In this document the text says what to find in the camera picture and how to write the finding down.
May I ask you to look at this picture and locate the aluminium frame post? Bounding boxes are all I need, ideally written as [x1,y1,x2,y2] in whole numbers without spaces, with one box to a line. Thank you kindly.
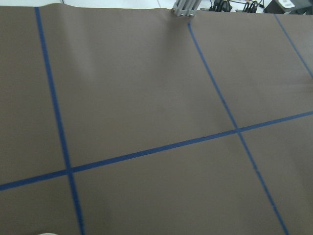
[171,0,202,17]

